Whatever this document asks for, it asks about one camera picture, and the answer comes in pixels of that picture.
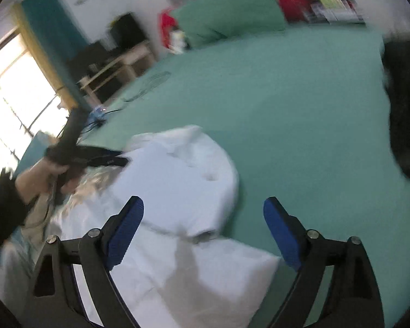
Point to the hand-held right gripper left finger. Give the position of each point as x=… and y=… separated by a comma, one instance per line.
x=128, y=225

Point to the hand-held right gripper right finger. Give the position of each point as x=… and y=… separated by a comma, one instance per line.
x=280, y=232

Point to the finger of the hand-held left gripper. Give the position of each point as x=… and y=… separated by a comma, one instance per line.
x=102, y=150
x=109, y=162

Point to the white garment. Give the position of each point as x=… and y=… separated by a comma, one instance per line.
x=177, y=177

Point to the person's left hand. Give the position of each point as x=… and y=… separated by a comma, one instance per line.
x=37, y=177

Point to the white power strip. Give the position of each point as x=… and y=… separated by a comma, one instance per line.
x=98, y=113

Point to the teal cushion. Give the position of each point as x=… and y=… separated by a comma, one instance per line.
x=34, y=145

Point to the black monitor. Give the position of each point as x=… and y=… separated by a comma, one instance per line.
x=88, y=59

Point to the wooden desk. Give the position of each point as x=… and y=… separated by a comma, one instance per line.
x=129, y=58

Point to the teal curtain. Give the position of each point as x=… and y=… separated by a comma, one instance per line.
x=51, y=30

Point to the black speaker box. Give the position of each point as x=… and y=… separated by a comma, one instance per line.
x=126, y=29

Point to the green sheeted bed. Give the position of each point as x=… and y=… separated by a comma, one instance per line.
x=276, y=109

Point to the white tissue pack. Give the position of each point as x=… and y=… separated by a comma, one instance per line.
x=178, y=41

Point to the black bag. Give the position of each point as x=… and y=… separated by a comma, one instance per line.
x=406, y=102

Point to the green pillow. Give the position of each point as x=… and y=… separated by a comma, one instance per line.
x=232, y=13

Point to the stack of books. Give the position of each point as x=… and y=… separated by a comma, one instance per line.
x=331, y=3

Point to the yellow window frame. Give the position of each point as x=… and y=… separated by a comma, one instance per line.
x=37, y=54

